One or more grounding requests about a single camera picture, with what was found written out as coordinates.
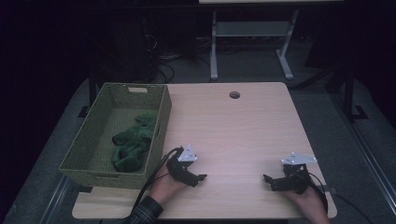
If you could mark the white metal desk frame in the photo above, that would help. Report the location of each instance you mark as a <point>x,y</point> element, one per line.
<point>252,28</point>

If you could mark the dark green fleece garment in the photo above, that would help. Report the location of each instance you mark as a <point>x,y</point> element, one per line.
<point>132,146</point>

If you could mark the black metal floor stand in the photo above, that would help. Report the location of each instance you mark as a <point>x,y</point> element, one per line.
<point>348,93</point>

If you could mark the black table leg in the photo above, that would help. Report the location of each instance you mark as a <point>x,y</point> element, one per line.
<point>92,90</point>

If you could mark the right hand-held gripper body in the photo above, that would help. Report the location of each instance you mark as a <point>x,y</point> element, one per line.
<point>295,180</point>

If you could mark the person's right hand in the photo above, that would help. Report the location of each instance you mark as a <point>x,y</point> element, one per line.
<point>311,207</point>

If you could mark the green woven basket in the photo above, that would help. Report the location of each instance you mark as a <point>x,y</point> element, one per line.
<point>93,140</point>

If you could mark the aluminium floor rail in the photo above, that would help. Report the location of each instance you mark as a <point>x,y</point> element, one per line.
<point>367,155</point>

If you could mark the person's left hand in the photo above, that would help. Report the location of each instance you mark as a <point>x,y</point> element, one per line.
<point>165,188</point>

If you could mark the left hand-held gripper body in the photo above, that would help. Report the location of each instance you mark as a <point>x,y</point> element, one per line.
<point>180,171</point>

